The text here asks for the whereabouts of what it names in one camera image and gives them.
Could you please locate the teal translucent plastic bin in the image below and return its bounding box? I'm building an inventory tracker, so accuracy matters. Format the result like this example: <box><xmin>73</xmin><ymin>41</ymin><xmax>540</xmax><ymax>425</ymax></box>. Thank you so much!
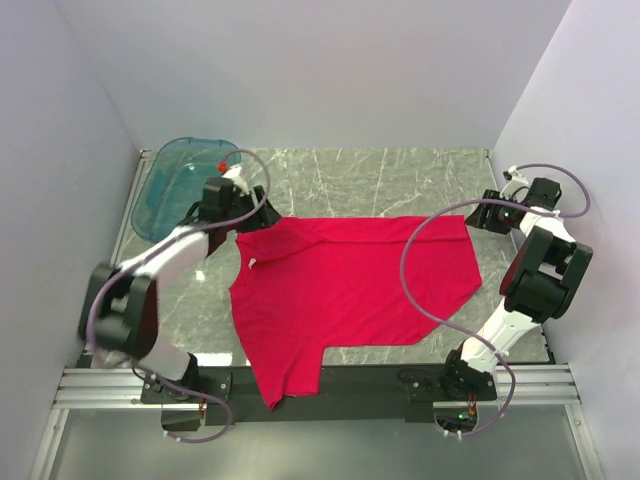
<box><xmin>131</xmin><ymin>137</ymin><xmax>241</xmax><ymax>243</ymax></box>

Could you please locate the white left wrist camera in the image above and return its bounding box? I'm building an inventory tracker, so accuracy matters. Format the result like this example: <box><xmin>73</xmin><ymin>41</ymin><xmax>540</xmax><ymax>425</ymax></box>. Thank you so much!
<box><xmin>218</xmin><ymin>164</ymin><xmax>249</xmax><ymax>195</ymax></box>

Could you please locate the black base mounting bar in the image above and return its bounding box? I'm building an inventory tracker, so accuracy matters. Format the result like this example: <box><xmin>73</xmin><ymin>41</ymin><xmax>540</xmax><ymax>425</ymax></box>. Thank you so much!
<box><xmin>138</xmin><ymin>357</ymin><xmax>499</xmax><ymax>432</ymax></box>

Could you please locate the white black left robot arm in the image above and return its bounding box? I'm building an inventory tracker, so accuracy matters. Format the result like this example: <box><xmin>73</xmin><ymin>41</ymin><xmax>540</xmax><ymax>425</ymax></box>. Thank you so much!
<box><xmin>77</xmin><ymin>169</ymin><xmax>281</xmax><ymax>402</ymax></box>

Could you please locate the aluminium left side rail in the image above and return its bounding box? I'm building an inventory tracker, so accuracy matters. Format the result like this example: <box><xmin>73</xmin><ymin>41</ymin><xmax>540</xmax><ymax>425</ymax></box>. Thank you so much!
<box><xmin>77</xmin><ymin>149</ymin><xmax>154</xmax><ymax>355</ymax></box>

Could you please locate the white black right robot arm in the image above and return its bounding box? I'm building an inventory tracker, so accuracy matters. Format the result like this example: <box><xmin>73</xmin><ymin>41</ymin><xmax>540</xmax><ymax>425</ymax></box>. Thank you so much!
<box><xmin>438</xmin><ymin>169</ymin><xmax>594</xmax><ymax>399</ymax></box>

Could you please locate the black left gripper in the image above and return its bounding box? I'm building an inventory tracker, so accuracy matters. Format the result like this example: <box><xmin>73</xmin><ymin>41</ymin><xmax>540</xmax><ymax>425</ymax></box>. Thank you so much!
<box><xmin>223</xmin><ymin>185</ymin><xmax>282</xmax><ymax>233</ymax></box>

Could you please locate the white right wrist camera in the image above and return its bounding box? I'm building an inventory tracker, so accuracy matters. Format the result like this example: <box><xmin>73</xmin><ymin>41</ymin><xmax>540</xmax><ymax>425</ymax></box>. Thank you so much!
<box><xmin>500</xmin><ymin>166</ymin><xmax>529</xmax><ymax>199</ymax></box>

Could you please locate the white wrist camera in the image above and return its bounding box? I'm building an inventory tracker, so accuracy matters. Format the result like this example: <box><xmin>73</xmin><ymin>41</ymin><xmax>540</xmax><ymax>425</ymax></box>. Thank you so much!
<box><xmin>500</xmin><ymin>166</ymin><xmax>529</xmax><ymax>199</ymax></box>
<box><xmin>218</xmin><ymin>164</ymin><xmax>249</xmax><ymax>195</ymax></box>

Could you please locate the red t shirt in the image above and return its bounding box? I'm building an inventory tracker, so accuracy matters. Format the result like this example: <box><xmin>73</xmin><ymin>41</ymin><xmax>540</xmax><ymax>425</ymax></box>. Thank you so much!
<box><xmin>230</xmin><ymin>215</ymin><xmax>482</xmax><ymax>408</ymax></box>

